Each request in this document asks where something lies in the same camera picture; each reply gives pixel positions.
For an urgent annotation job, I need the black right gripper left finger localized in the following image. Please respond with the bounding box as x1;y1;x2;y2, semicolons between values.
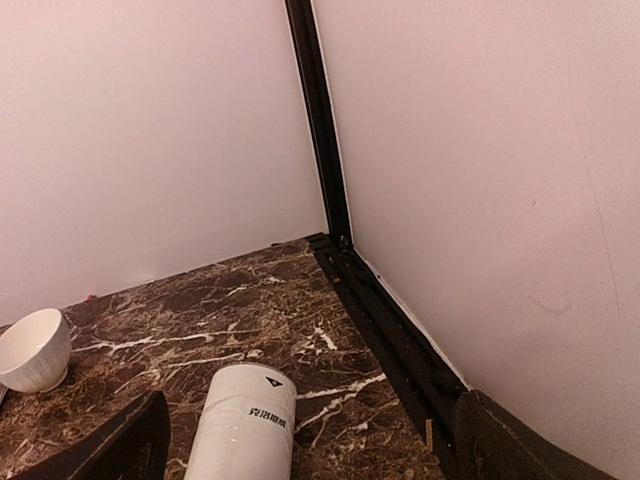
4;390;171;479

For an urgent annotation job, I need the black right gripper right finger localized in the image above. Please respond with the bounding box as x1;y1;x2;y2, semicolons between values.
454;390;611;480

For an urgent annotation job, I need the white shuttlecock tube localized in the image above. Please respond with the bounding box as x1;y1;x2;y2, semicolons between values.
184;363;297;479

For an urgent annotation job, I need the white ceramic bowl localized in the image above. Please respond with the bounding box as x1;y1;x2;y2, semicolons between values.
1;308;71;393

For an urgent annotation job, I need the black side base rail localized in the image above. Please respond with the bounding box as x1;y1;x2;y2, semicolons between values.
306;233;467;457

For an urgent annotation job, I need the black vertical frame post right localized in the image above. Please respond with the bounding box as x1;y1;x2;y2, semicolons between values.
284;0;353;250

